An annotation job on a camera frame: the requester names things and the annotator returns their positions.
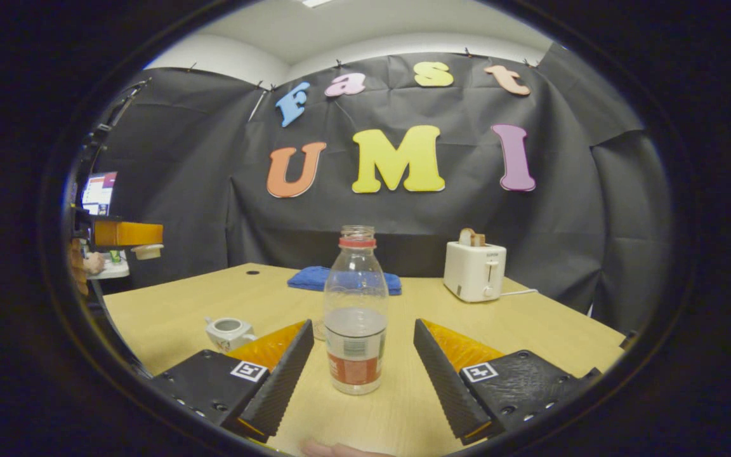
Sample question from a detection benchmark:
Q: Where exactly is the white toaster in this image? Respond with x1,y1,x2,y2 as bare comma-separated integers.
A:
443,241,508,303

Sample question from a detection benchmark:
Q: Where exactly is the black backdrop cloth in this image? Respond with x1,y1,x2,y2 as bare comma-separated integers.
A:
77,52,674,334

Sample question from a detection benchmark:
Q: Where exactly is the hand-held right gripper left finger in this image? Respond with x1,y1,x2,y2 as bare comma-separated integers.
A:
150,319,315,444

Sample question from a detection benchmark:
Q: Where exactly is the white teacup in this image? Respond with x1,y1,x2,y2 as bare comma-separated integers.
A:
205,316,257,354

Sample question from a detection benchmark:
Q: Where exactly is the clear plastic water bottle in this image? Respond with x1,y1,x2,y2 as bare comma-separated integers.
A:
323,225,390,396

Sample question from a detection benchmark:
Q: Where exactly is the computer monitor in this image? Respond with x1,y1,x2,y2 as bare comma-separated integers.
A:
81,171,118,216

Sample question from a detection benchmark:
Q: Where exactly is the blue towel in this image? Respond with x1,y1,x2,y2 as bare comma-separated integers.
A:
287,265,403,296

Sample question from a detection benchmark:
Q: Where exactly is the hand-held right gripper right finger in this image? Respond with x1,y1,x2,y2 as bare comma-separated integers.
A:
413,317,601,445

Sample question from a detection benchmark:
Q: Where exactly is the white side table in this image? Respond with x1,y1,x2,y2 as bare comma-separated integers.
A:
86,251,130,281

